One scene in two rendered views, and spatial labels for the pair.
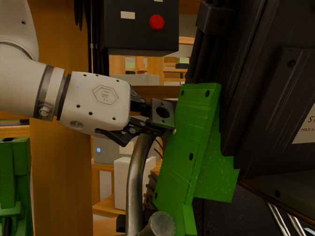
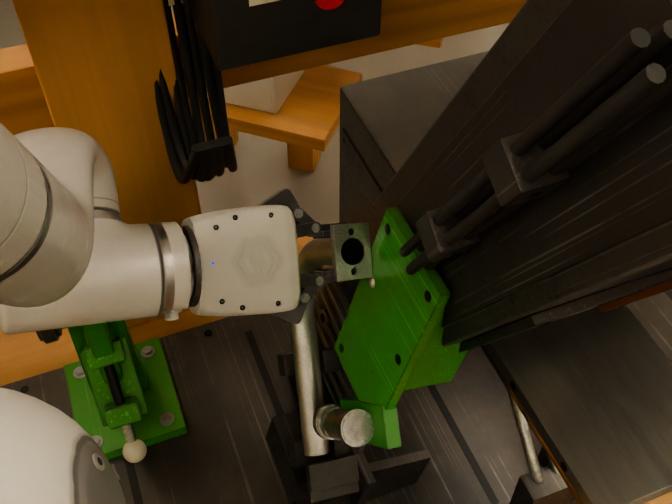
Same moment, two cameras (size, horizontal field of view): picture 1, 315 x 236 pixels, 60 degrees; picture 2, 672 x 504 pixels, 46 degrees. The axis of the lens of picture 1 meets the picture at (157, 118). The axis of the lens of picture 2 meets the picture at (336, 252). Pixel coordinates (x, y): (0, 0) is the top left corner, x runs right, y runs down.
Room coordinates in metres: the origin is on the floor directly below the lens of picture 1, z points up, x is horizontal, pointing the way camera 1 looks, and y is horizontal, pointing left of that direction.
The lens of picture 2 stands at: (-0.05, 0.04, 1.80)
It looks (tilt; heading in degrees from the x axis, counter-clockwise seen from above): 48 degrees down; 356
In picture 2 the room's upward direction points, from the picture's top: straight up
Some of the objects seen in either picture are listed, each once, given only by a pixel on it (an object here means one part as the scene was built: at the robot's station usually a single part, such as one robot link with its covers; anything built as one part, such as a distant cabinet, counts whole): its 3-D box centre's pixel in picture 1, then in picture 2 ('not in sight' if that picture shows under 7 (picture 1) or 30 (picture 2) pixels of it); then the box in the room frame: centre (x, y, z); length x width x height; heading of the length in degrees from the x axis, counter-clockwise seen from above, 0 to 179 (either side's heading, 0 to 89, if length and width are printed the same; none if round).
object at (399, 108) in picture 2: (229, 167); (469, 206); (0.67, -0.18, 1.07); 0.30 x 0.18 x 0.34; 108
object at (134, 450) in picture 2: not in sight; (129, 434); (0.42, 0.25, 0.96); 0.06 x 0.03 x 0.06; 18
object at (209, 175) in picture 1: (201, 149); (413, 314); (0.42, -0.07, 1.17); 0.13 x 0.12 x 0.20; 108
